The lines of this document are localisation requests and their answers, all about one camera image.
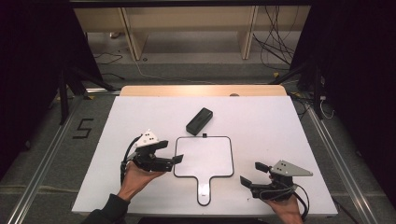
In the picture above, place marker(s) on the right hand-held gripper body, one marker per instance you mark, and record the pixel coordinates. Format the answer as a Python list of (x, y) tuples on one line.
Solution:
[(289, 169)]

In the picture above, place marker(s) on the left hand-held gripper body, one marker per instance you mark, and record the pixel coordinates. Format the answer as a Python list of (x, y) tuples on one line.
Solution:
[(146, 140)]

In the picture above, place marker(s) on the black whiteboard eraser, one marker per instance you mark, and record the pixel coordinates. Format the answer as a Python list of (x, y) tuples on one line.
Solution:
[(199, 121)]

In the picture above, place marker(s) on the person's left hand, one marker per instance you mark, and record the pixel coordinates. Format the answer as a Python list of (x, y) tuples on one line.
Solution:
[(137, 180)]

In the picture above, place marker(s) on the person's right hand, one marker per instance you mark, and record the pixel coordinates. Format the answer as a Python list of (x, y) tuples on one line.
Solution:
[(285, 211)]

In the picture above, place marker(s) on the white table cover sheet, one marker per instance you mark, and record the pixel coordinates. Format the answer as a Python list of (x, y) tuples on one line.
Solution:
[(249, 124)]

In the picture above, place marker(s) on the wooden table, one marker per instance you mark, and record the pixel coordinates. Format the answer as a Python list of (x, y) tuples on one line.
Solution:
[(186, 90)]

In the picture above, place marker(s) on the black tripod stand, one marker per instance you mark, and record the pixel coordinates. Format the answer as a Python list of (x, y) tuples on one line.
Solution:
[(317, 90), (63, 96)]

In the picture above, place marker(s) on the dark curtain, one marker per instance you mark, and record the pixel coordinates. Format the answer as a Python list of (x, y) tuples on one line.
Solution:
[(358, 77), (28, 62)]

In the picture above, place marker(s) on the light wooden desk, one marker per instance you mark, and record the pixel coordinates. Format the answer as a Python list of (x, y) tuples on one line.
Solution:
[(193, 18)]

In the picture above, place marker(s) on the metal floor rail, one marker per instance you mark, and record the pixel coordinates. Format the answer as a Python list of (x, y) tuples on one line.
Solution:
[(40, 174), (339, 168)]

